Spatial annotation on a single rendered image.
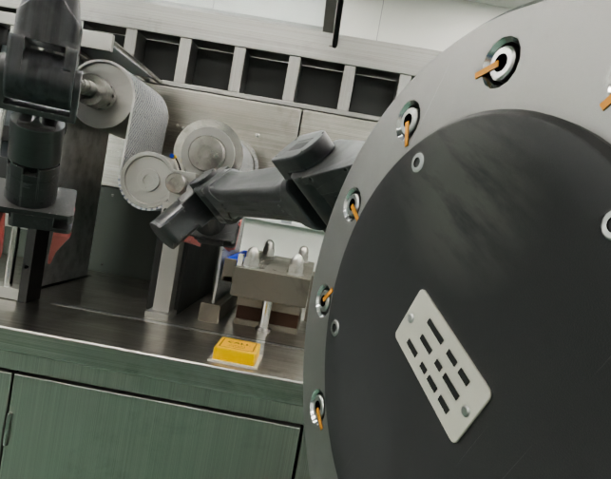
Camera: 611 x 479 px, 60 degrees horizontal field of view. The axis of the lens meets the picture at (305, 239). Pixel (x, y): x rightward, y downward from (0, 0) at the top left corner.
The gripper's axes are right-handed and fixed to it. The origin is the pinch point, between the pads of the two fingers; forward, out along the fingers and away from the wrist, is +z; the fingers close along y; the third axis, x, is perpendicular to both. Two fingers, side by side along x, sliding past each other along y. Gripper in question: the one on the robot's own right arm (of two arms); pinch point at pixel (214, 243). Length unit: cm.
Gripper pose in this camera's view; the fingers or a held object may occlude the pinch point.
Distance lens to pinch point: 105.8
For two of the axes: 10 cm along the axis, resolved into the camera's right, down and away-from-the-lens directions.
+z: -0.6, 4.6, 8.9
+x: 1.5, -8.7, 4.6
